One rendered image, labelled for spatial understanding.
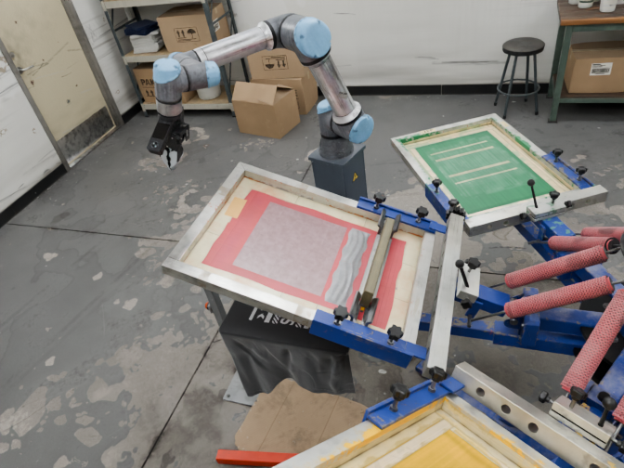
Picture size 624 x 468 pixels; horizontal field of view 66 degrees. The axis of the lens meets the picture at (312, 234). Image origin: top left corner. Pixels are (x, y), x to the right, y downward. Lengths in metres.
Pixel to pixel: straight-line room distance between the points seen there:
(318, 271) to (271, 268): 0.15
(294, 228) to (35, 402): 2.11
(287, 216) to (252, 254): 0.23
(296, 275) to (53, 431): 1.95
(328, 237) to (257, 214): 0.26
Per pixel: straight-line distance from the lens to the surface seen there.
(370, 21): 5.28
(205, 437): 2.72
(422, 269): 1.67
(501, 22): 5.17
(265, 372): 1.92
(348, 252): 1.67
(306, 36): 1.65
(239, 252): 1.60
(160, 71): 1.47
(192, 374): 2.96
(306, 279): 1.56
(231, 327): 1.79
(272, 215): 1.74
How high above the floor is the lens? 2.25
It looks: 39 degrees down
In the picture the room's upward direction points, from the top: 11 degrees counter-clockwise
